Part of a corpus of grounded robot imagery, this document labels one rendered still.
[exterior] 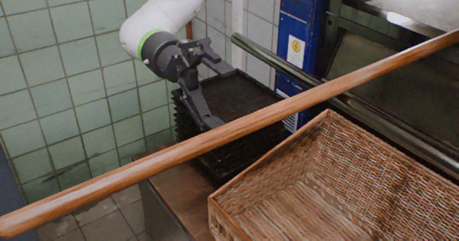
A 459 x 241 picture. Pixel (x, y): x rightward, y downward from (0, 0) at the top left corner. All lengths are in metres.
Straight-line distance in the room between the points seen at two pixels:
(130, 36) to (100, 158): 1.29
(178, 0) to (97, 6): 0.90
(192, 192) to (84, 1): 0.89
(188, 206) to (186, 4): 0.69
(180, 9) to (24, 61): 0.99
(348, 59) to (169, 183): 0.72
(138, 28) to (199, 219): 0.66
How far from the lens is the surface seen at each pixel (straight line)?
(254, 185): 1.32
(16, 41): 1.83
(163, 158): 0.62
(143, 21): 0.99
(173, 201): 1.43
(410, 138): 0.77
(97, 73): 1.97
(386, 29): 1.21
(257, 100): 1.40
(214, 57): 0.74
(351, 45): 1.32
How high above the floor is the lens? 1.60
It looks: 35 degrees down
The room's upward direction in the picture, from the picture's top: straight up
